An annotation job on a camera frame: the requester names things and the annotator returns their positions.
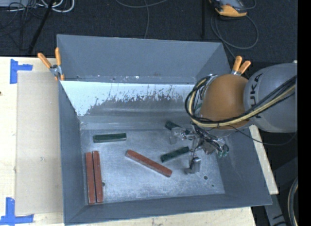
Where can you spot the red-brown flat block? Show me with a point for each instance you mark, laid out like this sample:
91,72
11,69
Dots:
148,163
90,179
98,176

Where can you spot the pale flat board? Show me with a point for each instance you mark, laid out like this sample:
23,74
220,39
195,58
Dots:
39,147

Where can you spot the grey metal bin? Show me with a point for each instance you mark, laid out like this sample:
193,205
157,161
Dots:
145,186

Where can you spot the dark green flat block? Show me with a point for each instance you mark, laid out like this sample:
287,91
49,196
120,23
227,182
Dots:
175,154
109,137

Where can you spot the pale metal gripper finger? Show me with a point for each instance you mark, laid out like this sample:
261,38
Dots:
179,133
195,164

